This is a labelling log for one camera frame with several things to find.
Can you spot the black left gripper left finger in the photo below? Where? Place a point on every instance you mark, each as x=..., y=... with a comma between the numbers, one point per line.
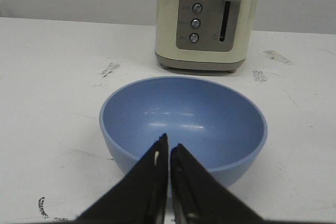
x=140, y=197

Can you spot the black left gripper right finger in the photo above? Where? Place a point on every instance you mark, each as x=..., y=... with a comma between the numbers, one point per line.
x=198, y=198

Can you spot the blue bowl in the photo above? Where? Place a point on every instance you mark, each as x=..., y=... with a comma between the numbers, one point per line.
x=223, y=129

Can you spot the cream toaster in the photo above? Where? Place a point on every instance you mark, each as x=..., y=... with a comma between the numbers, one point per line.
x=205, y=35

